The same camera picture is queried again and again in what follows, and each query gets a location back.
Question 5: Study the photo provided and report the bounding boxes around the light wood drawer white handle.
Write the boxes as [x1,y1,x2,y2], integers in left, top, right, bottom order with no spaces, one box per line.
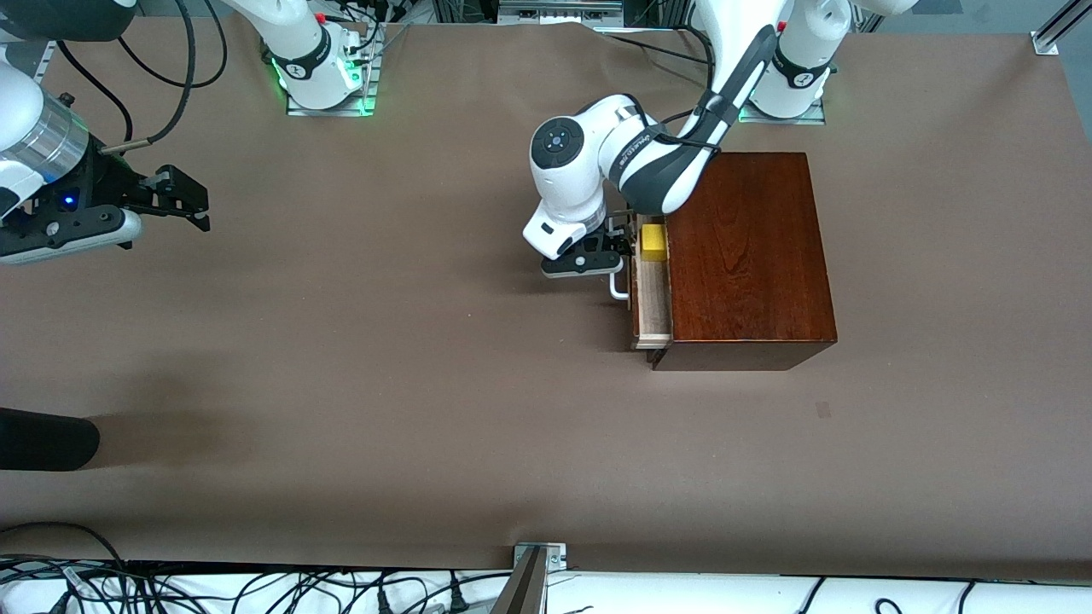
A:
[608,213,675,352]

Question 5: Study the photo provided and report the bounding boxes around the grey metal strut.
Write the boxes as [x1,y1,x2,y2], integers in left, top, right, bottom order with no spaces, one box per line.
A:
[489,547,549,614]

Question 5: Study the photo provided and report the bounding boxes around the silver control box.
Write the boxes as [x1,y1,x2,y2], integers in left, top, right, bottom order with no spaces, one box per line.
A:
[497,0,625,26]

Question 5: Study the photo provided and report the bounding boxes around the brown paper table cover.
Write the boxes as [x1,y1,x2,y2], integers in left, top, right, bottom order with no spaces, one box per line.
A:
[0,17,1092,582]

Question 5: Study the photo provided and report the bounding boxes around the black looping cable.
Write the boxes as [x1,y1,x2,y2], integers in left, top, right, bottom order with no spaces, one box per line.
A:
[0,520,129,568]

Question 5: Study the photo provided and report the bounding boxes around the dark brown wooden cabinet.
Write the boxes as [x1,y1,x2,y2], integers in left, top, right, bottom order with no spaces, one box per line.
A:
[646,152,838,372]

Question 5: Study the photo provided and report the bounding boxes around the silver metal bracket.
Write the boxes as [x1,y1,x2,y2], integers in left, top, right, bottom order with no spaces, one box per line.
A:
[512,542,567,571]

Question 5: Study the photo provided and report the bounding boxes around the short aluminium profile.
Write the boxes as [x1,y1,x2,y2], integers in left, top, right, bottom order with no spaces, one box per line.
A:
[1031,0,1092,56]

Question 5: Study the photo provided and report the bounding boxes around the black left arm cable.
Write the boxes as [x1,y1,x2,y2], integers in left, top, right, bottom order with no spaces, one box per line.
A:
[636,107,722,154]

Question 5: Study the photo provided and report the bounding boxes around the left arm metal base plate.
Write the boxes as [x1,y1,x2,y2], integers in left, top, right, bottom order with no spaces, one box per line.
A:
[738,96,827,126]

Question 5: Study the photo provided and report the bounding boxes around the black ribbed foam cylinder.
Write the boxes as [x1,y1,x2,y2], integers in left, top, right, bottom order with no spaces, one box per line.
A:
[0,408,101,472]

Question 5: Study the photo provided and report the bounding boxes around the perforated aluminium rail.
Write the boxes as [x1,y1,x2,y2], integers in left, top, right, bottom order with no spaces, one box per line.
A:
[4,40,59,86]

